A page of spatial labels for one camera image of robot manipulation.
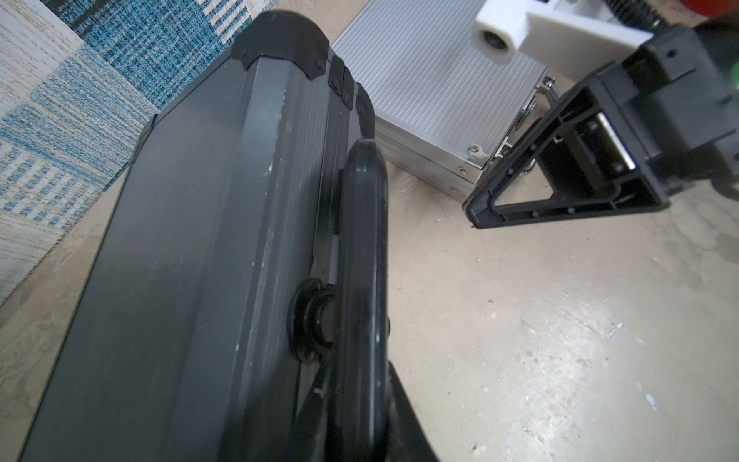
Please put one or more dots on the large black poker case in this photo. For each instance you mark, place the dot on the large black poker case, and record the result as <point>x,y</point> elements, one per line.
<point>247,248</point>

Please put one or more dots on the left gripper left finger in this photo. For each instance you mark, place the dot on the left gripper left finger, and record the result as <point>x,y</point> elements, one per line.
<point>314,436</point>

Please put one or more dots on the red pencil cup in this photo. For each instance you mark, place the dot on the red pencil cup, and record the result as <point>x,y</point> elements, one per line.
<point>710,8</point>

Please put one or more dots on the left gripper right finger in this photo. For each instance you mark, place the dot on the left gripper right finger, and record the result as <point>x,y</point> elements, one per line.
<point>406,439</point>

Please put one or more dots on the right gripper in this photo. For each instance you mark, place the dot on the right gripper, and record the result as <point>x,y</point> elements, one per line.
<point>630,135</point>

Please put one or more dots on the small silver aluminium case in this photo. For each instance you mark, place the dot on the small silver aluminium case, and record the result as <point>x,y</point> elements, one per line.
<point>444,112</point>

